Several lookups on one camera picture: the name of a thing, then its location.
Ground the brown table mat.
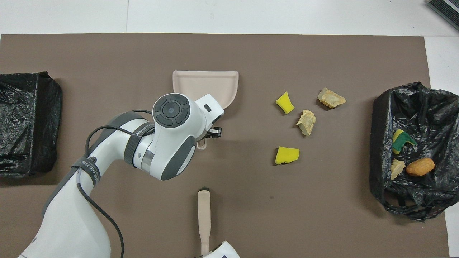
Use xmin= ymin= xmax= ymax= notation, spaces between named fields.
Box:
xmin=0 ymin=33 xmax=450 ymax=258

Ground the open crumpled black bag bin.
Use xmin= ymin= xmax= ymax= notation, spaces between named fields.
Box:
xmin=369 ymin=82 xmax=459 ymax=222

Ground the beige brush with black bristles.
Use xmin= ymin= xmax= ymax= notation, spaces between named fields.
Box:
xmin=198 ymin=187 xmax=212 ymax=255

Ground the yellow wedge sponge piece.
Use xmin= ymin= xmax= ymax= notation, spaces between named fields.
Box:
xmin=276 ymin=91 xmax=295 ymax=114

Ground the green and yellow sponge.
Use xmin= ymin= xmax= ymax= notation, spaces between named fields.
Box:
xmin=392 ymin=129 xmax=417 ymax=155

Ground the pale beige chunk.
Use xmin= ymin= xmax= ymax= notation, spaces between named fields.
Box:
xmin=296 ymin=110 xmax=317 ymax=137
xmin=318 ymin=88 xmax=347 ymax=109

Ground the yellow rectangular sponge piece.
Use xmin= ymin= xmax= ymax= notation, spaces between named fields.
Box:
xmin=275 ymin=146 xmax=300 ymax=165

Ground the beige plastic dustpan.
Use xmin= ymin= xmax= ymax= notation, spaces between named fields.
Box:
xmin=172 ymin=70 xmax=239 ymax=150

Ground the dark grey ribbed device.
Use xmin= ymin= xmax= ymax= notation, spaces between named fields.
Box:
xmin=427 ymin=0 xmax=459 ymax=31

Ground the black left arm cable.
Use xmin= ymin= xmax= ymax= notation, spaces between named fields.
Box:
xmin=76 ymin=109 xmax=155 ymax=258

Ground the brown oval toy bun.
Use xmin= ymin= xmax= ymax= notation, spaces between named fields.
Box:
xmin=406 ymin=158 xmax=435 ymax=177

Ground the smooth black bag bin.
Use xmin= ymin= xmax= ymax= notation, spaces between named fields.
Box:
xmin=0 ymin=71 xmax=63 ymax=178

